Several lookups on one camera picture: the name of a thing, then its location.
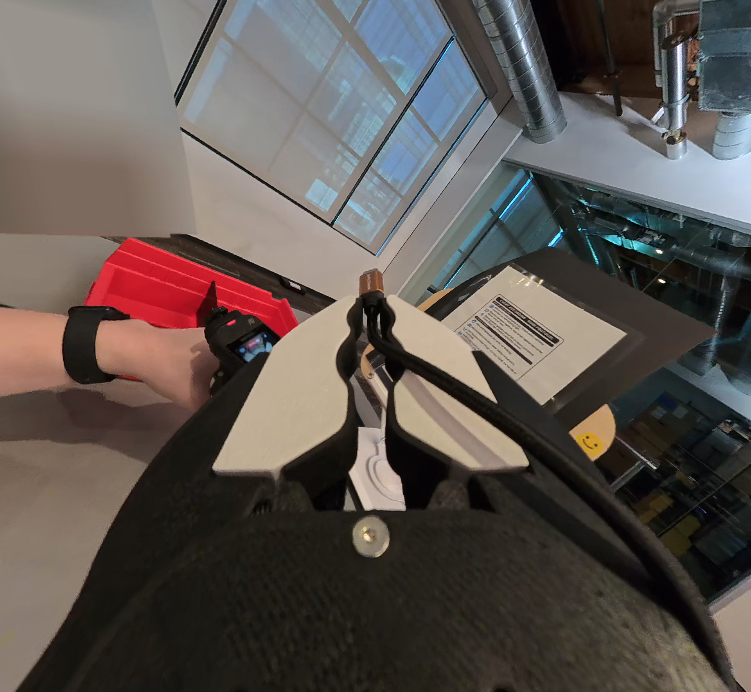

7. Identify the white instruction sheet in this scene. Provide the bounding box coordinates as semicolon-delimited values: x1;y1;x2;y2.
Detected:
440;265;629;405

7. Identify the person's left forearm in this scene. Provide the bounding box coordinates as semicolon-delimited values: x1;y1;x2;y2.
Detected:
0;311;74;398

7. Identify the red plastic bin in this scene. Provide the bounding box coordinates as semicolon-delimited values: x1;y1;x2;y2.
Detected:
85;237;300;382

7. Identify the foil wrapped rectangular duct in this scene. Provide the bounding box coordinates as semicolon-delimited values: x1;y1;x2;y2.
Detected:
697;0;751;113

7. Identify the black ceiling pipe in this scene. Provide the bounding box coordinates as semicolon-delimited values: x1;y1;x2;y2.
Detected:
584;0;624;117

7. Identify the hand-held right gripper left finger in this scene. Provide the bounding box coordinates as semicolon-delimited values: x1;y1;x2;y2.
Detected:
211;295;361;510

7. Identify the silver insulated pipe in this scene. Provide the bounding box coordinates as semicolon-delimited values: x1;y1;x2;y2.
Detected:
651;0;702;160

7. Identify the black cable with copper plug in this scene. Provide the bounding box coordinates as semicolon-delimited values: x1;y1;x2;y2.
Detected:
357;271;739;692

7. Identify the wide round metal duct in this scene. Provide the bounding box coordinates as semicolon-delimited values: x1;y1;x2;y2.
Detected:
713;111;751;160

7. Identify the large grid window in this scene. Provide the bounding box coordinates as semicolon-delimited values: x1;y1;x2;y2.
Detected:
175;0;489;255

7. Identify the wooden backed black sign board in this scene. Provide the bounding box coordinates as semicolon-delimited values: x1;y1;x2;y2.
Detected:
359;246;718;461

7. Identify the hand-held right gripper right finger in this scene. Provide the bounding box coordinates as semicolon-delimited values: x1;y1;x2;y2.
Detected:
381;295;531;510

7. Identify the round spiral metal duct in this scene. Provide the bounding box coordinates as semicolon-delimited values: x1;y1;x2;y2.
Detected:
452;0;569;144

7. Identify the black smartwatch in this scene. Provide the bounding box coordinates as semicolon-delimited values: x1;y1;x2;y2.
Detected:
61;306;131;385

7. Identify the white sign stand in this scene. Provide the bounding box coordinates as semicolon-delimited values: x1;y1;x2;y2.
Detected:
349;399;407;512

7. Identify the person's left hand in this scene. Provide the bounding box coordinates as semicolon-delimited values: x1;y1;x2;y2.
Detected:
99;318;215;412

